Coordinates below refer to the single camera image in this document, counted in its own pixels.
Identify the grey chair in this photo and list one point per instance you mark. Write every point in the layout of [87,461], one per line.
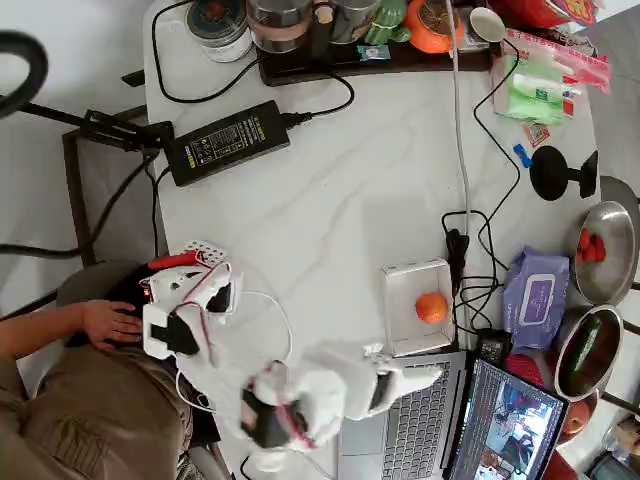
[85,282]

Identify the black inline plug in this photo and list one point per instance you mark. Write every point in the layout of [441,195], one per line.
[457,247]

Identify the glass pitcher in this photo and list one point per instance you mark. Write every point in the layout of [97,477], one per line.
[277,27]

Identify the person's forearm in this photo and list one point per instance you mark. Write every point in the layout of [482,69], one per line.
[40,332]

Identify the red cloth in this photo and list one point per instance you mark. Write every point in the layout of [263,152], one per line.
[522,370]

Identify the steel kettle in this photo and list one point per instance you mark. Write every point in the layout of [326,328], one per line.
[352,20]

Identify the small red white packet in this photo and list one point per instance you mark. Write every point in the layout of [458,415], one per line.
[536,135]

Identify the small black charger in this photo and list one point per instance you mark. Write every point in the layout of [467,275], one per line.
[492,346]

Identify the dark tea tray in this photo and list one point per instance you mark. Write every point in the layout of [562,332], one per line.
[400,65]

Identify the black power adapter brick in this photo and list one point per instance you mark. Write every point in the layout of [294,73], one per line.
[225,142]

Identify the red table clamp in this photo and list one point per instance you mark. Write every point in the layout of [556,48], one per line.
[172,261]

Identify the person's olive brown clothing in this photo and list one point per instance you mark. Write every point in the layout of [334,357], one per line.
[100,415]

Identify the grey round seat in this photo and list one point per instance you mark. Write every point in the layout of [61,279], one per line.
[620,192]

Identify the dark wooden chair frame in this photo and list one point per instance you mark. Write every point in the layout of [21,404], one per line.
[75,200]

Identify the white cup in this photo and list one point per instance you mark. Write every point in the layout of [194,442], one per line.
[487,22]

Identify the cork stopper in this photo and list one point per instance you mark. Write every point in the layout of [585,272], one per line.
[323,13]

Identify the small teal packet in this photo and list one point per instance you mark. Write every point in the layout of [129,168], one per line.
[372,53]

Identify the black round stand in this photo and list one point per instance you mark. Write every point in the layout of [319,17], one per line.
[550,172]

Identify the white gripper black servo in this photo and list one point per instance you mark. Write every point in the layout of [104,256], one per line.
[381,389]

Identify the red strawberry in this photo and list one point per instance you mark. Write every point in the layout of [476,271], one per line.
[585,240]
[596,251]

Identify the blue clip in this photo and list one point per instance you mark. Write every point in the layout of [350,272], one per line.
[522,155]

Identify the green tissue pack bundle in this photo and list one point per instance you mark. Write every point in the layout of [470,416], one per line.
[532,97]

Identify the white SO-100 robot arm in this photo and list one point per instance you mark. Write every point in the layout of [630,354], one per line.
[320,385]

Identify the white cardboard box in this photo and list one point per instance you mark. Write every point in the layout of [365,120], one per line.
[410,280]

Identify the thin black adapter lead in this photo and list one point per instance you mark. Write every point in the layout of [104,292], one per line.
[155,215]

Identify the small black bracket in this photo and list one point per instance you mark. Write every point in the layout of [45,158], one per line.
[133,79]

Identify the green cactus ceramic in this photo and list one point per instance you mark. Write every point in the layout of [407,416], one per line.
[387,22]

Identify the round tin dark lid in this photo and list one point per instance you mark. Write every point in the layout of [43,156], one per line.
[217,22]

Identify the red apple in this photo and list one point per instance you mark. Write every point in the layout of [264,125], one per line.
[577,420]

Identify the orange pumpkin teapot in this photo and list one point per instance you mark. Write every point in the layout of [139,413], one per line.
[430,30]

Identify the person's bare hand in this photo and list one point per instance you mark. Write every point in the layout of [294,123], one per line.
[107,325]

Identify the purple wet wipes pack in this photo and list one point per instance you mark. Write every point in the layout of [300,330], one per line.
[535,300]

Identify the orange fruit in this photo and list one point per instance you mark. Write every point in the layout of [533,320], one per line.
[431,308]

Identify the silver laptop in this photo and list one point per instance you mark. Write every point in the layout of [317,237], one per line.
[425,440]

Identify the red bag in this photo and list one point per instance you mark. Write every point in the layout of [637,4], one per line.
[535,10]

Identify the white perforated plate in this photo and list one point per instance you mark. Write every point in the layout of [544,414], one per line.
[205,250]

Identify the black gooseneck clamp holder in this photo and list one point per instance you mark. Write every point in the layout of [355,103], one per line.
[125,131]

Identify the pink printed plastic package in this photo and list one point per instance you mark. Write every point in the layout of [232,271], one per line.
[575,60]

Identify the steel bowl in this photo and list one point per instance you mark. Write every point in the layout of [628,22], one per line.
[617,260]
[602,355]

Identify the green cucumber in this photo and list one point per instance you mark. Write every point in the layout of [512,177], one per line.
[582,350]

